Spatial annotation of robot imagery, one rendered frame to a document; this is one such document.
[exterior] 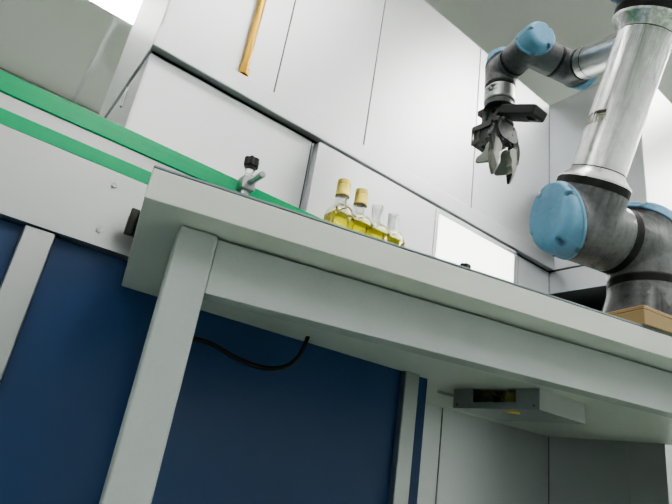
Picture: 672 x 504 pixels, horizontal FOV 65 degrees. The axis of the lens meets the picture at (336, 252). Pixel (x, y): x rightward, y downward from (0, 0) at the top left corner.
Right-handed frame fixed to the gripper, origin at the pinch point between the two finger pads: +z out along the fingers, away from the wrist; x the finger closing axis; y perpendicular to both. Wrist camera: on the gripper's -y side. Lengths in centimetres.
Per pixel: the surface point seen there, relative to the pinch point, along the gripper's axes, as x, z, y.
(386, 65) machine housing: 4, -56, 45
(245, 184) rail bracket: 55, 24, 13
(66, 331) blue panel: 75, 55, 15
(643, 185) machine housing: -90, -41, 9
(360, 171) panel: 10.3, -11.3, 41.7
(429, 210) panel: -18.5, -10.9, 42.1
